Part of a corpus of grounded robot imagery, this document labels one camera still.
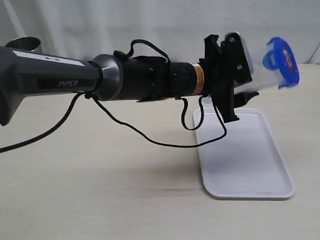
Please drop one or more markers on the white backdrop curtain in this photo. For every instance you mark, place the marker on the white backdrop curtain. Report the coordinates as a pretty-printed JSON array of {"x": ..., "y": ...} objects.
[{"x": 82, "y": 29}]

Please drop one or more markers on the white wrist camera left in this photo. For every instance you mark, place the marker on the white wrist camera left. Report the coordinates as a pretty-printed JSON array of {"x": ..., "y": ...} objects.
[{"x": 238, "y": 59}]

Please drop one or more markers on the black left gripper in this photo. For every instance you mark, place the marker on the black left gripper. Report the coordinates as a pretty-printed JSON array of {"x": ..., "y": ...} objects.
[{"x": 218, "y": 83}]

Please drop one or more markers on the blue container lid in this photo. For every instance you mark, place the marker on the blue container lid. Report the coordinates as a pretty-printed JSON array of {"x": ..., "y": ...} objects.
[{"x": 279, "y": 60}]

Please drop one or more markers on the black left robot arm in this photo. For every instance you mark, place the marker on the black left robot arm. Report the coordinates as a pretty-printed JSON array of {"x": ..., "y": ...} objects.
[{"x": 26, "y": 71}]

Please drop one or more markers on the clear plastic container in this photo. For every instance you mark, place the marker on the clear plastic container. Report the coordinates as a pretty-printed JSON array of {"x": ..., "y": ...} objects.
[{"x": 264, "y": 71}]

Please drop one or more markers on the stainless steel cup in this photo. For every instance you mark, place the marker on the stainless steel cup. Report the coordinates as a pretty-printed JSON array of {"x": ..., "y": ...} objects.
[{"x": 26, "y": 43}]

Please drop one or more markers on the white plastic tray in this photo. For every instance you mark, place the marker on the white plastic tray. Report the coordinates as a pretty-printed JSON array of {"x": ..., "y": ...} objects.
[{"x": 246, "y": 164}]

